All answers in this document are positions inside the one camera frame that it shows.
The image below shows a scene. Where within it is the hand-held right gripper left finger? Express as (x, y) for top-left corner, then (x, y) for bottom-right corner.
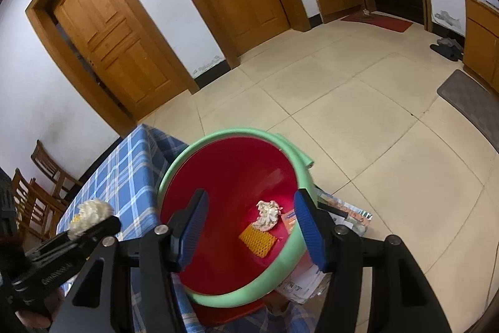
(49, 189), (209, 333)

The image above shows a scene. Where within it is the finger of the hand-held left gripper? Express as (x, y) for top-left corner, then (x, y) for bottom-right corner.
(23, 216), (121, 272)

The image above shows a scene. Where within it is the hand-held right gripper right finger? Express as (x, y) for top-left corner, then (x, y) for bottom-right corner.
(293, 188), (455, 333)

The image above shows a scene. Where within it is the orange packet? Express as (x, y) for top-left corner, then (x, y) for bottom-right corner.
(281, 210), (301, 234)

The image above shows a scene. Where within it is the small white tissue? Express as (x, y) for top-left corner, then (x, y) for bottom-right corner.
(255, 200), (282, 230)

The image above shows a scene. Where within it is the yellow foam net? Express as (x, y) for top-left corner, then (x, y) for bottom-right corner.
(239, 224), (278, 257)

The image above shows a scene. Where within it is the large white tissue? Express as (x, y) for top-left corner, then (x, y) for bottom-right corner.
(68, 200), (114, 240)

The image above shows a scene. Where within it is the red bucket with green rim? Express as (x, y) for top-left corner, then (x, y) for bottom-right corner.
(157, 127), (316, 307)

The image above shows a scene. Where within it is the silver foil wrapper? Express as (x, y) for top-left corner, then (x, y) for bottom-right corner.
(317, 189), (374, 237)

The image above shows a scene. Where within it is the wooden chair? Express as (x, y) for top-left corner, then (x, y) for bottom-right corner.
(31, 140), (84, 201)
(12, 168), (68, 240)

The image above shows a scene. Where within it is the blue plaid tablecloth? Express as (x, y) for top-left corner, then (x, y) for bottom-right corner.
(56, 123), (324, 333)

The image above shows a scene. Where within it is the grey floor mat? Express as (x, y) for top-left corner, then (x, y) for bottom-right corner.
(437, 70), (499, 154)

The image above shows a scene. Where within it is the red doormat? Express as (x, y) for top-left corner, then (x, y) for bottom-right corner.
(343, 15), (413, 32)

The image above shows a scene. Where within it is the dark grey slipper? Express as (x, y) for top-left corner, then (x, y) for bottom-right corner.
(430, 43), (460, 61)
(437, 37), (463, 52)

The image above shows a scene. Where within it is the wooden cabinet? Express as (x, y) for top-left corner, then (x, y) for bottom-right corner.
(463, 0), (499, 95)

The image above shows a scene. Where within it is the wooden door with plain frame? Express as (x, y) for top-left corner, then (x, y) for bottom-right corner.
(25, 0), (201, 139)

